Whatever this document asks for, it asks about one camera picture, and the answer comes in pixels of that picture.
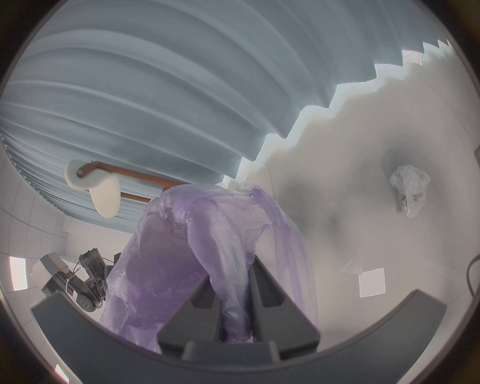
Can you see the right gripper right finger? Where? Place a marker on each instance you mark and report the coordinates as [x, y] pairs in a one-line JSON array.
[[285, 322]]

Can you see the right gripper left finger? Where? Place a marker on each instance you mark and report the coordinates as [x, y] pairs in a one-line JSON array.
[[191, 322]]

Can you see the purple plastic bag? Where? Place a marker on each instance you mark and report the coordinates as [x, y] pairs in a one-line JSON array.
[[225, 225]]

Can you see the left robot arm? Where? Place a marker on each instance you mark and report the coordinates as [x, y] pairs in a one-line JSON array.
[[92, 262]]

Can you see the white trash bin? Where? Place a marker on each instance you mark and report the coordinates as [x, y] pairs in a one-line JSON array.
[[157, 270]]

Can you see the wooden chair with white cushions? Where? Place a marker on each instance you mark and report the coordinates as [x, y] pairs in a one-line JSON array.
[[107, 198]]

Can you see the crumpled white plastic wrapper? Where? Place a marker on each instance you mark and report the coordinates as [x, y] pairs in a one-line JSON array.
[[410, 191]]

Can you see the pale blue curtain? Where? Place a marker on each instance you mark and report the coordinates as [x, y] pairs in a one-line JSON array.
[[168, 93]]

